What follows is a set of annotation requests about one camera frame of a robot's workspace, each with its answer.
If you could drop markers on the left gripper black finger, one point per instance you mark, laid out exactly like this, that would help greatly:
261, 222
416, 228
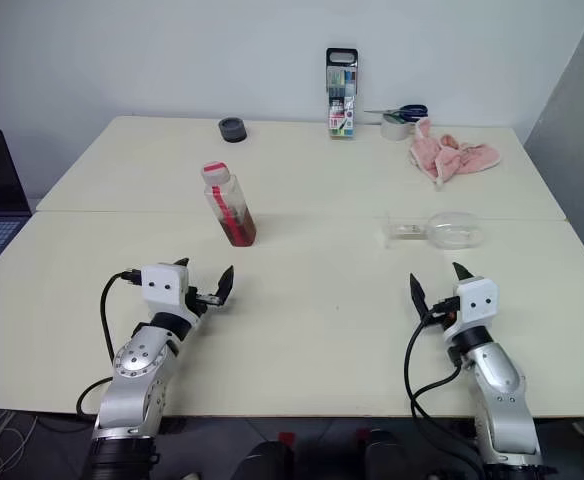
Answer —
184, 262
224, 287

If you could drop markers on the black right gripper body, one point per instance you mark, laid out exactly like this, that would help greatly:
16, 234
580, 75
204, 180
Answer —
443, 320

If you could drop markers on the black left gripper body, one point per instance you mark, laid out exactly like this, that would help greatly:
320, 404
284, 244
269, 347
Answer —
194, 302

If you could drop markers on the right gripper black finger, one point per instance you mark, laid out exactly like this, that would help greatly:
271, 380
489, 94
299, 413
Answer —
462, 273
419, 297

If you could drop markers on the clear plastic wine glass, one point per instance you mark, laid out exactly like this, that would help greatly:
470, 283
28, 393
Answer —
452, 230

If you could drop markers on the plastic bottle with red liquid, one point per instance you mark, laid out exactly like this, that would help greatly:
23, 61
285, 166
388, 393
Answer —
237, 220

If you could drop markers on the white red-striped bottle cap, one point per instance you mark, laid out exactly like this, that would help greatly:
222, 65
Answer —
216, 172

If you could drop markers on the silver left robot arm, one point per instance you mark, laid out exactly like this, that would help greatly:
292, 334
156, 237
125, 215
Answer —
132, 370

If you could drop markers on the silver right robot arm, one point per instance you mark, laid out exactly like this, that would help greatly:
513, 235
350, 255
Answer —
502, 390

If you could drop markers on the pink fluffy cloth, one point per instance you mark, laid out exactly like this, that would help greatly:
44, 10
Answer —
447, 157

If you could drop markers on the white tape roll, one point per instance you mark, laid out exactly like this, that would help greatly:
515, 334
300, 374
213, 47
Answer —
396, 127

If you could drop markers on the dark rounded shape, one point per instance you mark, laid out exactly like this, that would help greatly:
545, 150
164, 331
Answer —
269, 460

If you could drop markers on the marker pen pack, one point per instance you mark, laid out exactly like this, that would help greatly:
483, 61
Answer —
342, 95

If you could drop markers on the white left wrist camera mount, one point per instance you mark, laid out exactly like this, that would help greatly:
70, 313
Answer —
164, 285

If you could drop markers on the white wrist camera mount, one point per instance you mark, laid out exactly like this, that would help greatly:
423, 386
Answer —
164, 285
477, 300

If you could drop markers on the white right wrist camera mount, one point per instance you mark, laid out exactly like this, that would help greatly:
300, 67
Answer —
477, 300

